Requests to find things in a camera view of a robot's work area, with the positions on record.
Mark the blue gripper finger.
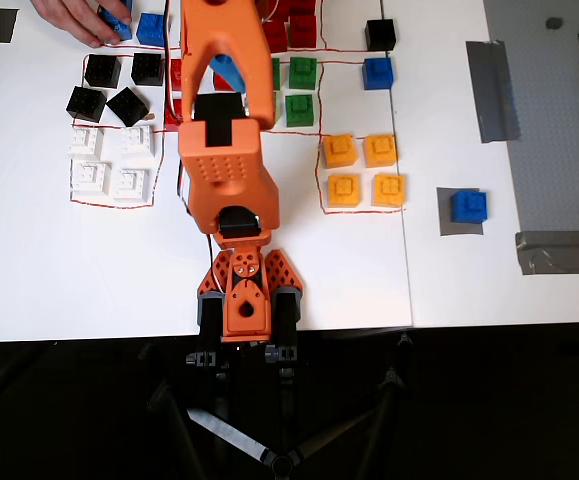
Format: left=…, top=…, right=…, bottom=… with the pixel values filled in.
left=211, top=53, right=249, bottom=96

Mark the blue lego block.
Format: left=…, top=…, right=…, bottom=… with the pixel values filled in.
left=450, top=188, right=489, bottom=225
left=136, top=12, right=172, bottom=48
left=97, top=4, right=134, bottom=42
left=362, top=57, right=395, bottom=91

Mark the black lego block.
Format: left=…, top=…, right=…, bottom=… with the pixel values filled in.
left=365, top=18, right=398, bottom=53
left=65, top=85, right=108, bottom=125
left=105, top=86, right=150, bottom=128
left=84, top=53, right=122, bottom=89
left=130, top=52, right=165, bottom=87

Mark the white lego block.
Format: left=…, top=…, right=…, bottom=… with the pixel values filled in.
left=67, top=127, right=105, bottom=159
left=111, top=167, right=151, bottom=201
left=70, top=159, right=113, bottom=198
left=118, top=124, right=155, bottom=159

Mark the yellow lego block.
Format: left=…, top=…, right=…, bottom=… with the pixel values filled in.
left=371, top=173, right=406, bottom=209
left=322, top=133, right=358, bottom=170
left=362, top=133, right=399, bottom=169
left=326, top=173, right=361, bottom=209

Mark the grey square tape marker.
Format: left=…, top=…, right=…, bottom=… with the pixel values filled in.
left=436, top=187, right=484, bottom=237

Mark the bare human hand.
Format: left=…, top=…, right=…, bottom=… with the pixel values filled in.
left=31, top=0, right=133, bottom=50

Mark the grey black table clamp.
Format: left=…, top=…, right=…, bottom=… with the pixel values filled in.
left=263, top=287, right=304, bottom=365
left=184, top=292, right=226, bottom=370

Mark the grey lego baseplate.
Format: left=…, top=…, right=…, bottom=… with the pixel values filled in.
left=483, top=0, right=579, bottom=236

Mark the black tripod stand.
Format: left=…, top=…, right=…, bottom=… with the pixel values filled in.
left=143, top=332, right=415, bottom=480

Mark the grey duct tape strip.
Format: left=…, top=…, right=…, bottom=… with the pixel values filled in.
left=514, top=229, right=579, bottom=276
left=465, top=39, right=523, bottom=145

